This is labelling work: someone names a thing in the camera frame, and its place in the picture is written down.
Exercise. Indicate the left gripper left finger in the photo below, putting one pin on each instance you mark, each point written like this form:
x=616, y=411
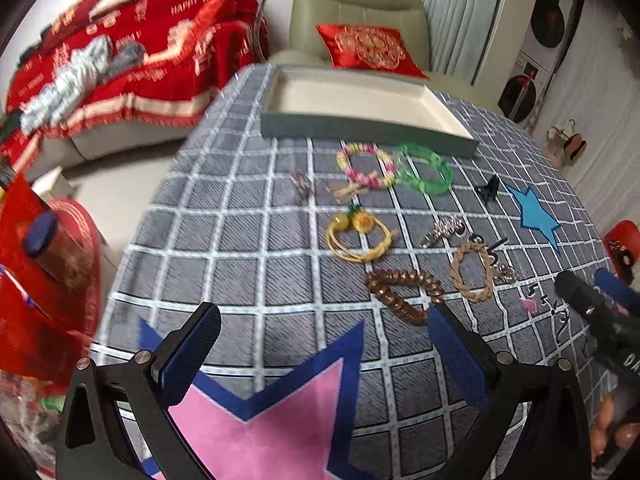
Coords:
x=181, y=354

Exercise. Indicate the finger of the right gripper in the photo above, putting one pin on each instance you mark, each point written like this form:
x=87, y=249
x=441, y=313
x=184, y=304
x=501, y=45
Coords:
x=621, y=293
x=585, y=300

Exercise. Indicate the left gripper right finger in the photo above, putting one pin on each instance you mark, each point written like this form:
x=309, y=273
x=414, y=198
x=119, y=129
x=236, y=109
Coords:
x=467, y=358

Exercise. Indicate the black claw hair clip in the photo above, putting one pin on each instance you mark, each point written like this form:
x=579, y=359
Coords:
x=488, y=192

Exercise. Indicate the green translucent bangle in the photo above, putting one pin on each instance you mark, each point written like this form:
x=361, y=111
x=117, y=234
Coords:
x=422, y=170

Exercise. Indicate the pink silver ring charm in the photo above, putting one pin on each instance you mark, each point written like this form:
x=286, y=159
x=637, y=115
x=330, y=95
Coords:
x=302, y=185

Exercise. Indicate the grey-green jewelry tray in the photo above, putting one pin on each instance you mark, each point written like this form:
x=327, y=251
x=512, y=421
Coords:
x=319, y=103

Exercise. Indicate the right hand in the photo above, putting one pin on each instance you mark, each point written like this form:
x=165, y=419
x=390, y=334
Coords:
x=610, y=421

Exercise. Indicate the red hat ornament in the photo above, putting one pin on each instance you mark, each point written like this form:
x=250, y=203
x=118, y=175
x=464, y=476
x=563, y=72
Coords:
x=622, y=244

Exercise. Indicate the black bobby pin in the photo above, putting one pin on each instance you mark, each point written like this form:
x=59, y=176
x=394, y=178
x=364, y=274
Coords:
x=476, y=238

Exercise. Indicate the pink rhinestone hair clip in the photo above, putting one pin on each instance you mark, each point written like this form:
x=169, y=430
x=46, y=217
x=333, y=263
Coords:
x=443, y=229

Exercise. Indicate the red round box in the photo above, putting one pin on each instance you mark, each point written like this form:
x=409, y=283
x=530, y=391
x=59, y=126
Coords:
x=45, y=328

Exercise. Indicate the grey checked tablecloth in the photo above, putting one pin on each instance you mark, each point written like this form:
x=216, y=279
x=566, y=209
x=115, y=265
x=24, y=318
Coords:
x=311, y=376

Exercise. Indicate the grey clothes pile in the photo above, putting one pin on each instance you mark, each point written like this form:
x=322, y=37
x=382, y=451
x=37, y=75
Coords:
x=88, y=68

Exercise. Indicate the light blue curtain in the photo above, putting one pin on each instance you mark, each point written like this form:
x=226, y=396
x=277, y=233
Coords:
x=459, y=31

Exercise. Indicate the red embroidered cushion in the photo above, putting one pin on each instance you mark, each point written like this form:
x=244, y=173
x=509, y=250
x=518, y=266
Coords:
x=359, y=47

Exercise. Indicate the red blanket on sofa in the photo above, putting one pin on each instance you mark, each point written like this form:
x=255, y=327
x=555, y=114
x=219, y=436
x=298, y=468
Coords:
x=192, y=49

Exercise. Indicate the green armchair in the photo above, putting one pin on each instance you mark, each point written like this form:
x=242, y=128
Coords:
x=305, y=47

